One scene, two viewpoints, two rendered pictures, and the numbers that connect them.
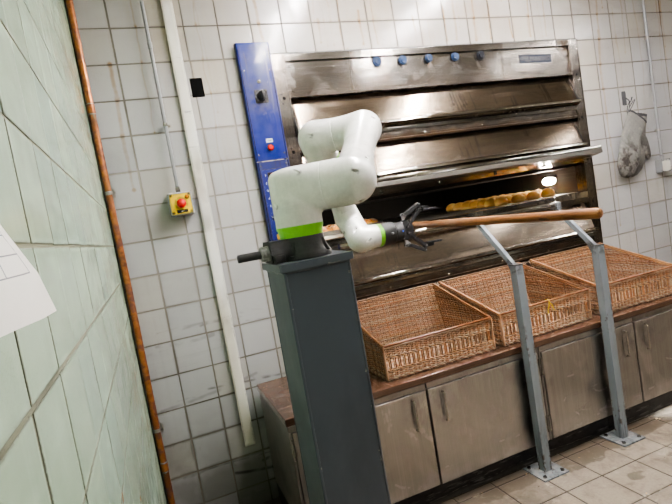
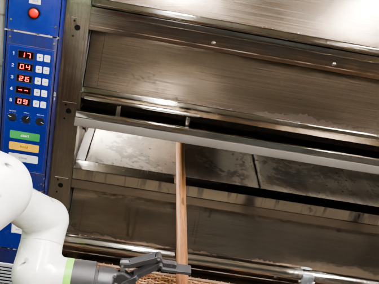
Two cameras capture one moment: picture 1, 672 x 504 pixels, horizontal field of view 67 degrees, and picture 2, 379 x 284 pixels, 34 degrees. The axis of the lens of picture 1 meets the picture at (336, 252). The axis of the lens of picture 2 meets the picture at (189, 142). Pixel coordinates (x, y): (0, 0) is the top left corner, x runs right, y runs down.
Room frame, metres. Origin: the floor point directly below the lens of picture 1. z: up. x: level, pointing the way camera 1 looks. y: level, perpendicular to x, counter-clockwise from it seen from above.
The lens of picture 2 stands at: (0.91, -0.70, 2.15)
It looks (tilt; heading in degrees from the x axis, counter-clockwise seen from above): 25 degrees down; 15
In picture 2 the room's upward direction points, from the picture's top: 11 degrees clockwise
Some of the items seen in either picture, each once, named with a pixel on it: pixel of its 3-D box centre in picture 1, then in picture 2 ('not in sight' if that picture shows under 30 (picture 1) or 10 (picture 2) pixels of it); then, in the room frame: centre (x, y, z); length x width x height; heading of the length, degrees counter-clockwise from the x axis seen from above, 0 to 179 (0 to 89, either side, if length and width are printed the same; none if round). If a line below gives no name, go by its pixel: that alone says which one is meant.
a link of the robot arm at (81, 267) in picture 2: (386, 233); (84, 279); (2.01, -0.21, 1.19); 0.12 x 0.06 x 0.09; 21
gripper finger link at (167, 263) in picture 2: not in sight; (166, 260); (2.07, -0.38, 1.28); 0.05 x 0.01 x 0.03; 111
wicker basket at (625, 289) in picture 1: (601, 274); not in sight; (2.77, -1.44, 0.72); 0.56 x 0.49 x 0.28; 110
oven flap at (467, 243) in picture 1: (470, 242); (334, 249); (2.80, -0.75, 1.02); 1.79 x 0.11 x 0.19; 110
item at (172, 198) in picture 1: (180, 204); not in sight; (2.24, 0.64, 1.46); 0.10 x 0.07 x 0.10; 110
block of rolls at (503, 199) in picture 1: (497, 200); not in sight; (3.42, -1.14, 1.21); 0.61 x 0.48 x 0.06; 20
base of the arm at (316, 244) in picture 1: (284, 250); not in sight; (1.37, 0.14, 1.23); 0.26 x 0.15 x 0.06; 111
